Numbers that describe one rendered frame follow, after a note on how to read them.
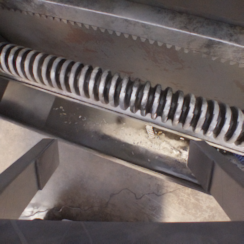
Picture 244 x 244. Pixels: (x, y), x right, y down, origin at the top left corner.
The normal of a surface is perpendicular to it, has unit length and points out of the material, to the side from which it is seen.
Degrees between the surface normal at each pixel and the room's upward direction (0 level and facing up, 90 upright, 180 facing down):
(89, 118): 0
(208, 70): 90
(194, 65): 90
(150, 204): 0
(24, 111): 0
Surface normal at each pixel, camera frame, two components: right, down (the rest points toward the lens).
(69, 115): -0.11, -0.15
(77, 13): -0.33, 0.94
